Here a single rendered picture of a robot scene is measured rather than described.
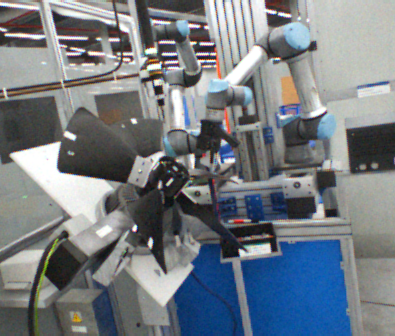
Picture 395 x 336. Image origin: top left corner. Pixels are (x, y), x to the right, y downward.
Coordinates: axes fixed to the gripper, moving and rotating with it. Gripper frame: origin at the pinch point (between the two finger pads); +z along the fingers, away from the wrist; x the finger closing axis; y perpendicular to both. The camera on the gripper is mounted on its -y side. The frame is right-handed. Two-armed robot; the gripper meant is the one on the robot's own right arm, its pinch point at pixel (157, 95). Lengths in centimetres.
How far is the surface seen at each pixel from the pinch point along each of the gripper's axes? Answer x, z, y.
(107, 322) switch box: 1, 75, -72
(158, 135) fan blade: -19, 16, -44
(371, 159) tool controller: -90, 38, -19
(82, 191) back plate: 4, 29, -65
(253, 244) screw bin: -46, 62, -38
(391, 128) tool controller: -97, 27, -21
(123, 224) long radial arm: -18, 38, -78
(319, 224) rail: -68, 63, -17
